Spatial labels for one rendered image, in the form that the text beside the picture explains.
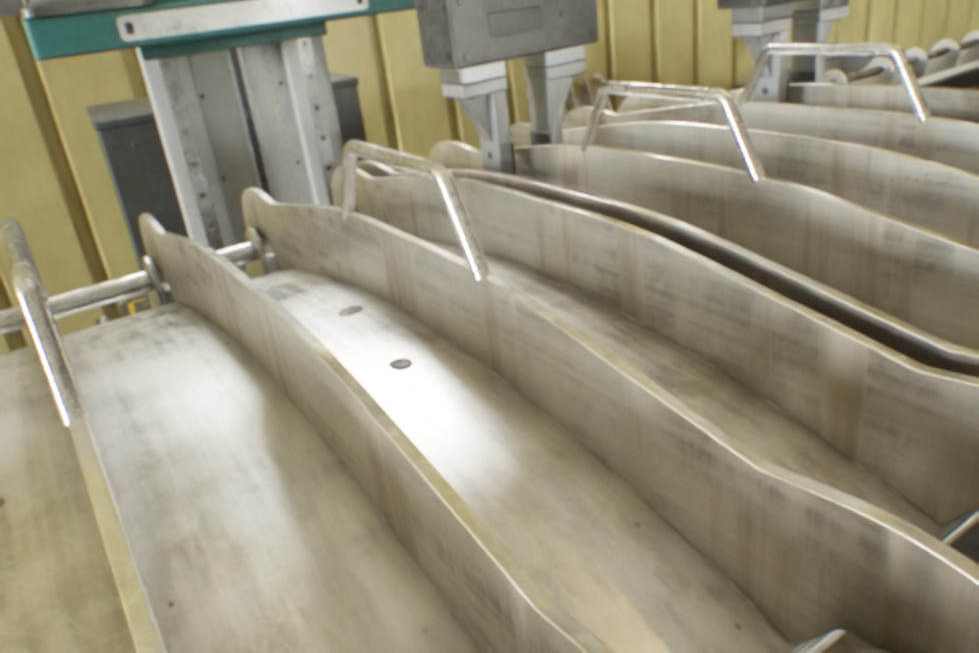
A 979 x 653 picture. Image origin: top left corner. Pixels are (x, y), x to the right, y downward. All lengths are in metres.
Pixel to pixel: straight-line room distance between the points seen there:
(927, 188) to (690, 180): 0.13
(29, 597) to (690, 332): 0.27
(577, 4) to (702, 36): 3.02
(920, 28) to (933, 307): 4.67
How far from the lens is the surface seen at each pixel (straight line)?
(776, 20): 0.69
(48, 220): 2.46
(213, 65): 1.64
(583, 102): 3.12
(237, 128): 1.66
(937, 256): 0.40
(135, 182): 1.76
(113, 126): 1.74
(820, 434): 0.34
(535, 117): 0.62
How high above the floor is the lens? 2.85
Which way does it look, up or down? 22 degrees down
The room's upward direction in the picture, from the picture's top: 7 degrees counter-clockwise
